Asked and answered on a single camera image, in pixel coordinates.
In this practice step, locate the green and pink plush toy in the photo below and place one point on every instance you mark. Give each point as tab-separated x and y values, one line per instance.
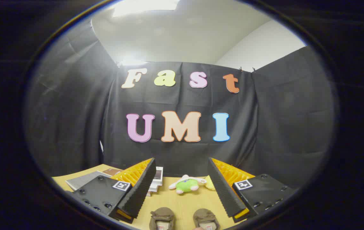
186	185

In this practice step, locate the brown fuzzy slipper shoe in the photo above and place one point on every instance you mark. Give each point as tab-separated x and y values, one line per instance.
162	217
204	217

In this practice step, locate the yellow fluffy plush ball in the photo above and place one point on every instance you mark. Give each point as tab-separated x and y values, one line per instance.
210	184

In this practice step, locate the brown cover book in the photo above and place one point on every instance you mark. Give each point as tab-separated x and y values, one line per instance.
111	172

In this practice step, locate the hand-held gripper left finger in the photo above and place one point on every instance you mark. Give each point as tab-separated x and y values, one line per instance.
138	191

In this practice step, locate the black backdrop cloth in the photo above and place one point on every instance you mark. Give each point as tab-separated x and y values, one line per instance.
73	127

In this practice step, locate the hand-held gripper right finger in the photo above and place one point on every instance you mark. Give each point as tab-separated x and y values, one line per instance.
225	191

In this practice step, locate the plain white book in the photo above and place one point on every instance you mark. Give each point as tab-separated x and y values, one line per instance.
156	184

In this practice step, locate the pinkish brown book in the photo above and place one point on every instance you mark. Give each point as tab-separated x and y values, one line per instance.
152	191

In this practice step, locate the grey fabric storage box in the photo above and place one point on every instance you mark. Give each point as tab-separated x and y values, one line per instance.
84	181

